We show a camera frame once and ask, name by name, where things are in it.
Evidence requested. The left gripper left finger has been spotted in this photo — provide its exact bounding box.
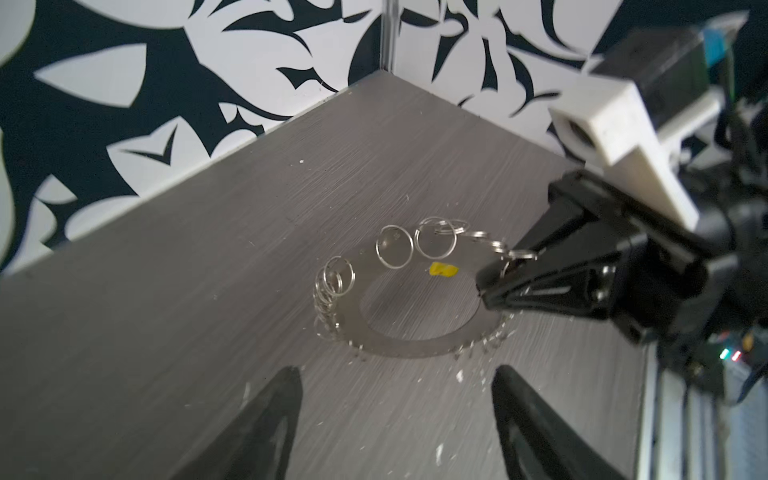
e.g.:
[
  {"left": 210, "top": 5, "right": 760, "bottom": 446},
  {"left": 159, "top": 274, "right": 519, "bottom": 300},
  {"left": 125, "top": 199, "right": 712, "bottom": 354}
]
[{"left": 173, "top": 366, "right": 303, "bottom": 479}]

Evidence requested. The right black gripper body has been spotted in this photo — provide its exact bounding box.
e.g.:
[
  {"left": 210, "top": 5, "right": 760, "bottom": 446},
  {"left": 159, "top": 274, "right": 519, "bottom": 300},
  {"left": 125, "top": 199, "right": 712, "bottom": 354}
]
[{"left": 548, "top": 173, "right": 741, "bottom": 360}]

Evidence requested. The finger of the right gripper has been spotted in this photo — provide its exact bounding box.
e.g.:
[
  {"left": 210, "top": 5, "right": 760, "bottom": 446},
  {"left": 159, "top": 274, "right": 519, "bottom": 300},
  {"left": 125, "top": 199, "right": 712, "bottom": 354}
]
[
  {"left": 475, "top": 236, "right": 645, "bottom": 318},
  {"left": 515, "top": 197, "right": 585, "bottom": 257}
]

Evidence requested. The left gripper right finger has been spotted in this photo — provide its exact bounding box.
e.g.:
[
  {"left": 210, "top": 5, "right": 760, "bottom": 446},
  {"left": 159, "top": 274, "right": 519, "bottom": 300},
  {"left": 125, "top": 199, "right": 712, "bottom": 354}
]
[{"left": 491, "top": 365, "right": 623, "bottom": 479}]

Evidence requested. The metal disc with key rings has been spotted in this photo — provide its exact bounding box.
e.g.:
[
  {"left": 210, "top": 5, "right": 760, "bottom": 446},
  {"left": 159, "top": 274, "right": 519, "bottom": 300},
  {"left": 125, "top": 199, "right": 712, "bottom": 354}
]
[{"left": 312, "top": 216, "right": 537, "bottom": 359}]

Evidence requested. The yellow key tag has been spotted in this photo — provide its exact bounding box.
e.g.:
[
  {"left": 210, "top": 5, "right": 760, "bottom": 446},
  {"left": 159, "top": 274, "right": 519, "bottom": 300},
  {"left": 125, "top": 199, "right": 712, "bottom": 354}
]
[{"left": 429, "top": 262, "right": 459, "bottom": 278}]

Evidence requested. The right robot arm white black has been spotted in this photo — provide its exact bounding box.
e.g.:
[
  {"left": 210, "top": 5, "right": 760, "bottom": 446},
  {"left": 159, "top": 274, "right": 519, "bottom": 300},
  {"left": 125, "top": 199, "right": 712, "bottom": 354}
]
[{"left": 475, "top": 82, "right": 767, "bottom": 397}]

